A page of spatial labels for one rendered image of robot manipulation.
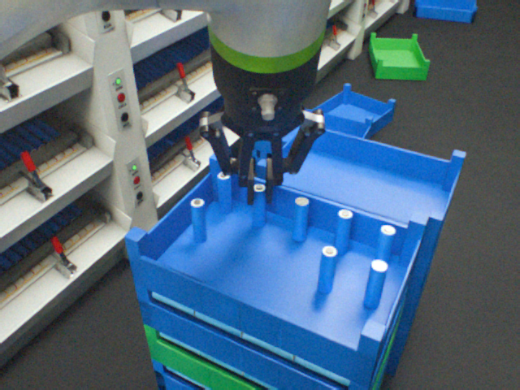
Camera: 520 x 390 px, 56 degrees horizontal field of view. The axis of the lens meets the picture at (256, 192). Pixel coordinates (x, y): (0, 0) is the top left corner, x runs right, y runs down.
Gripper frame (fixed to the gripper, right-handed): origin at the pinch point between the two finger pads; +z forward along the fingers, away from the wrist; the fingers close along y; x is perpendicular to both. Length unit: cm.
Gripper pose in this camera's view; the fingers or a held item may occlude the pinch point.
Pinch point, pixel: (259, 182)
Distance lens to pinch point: 62.4
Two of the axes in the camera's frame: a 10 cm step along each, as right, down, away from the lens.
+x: -0.3, -8.9, 4.5
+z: -0.1, 4.5, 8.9
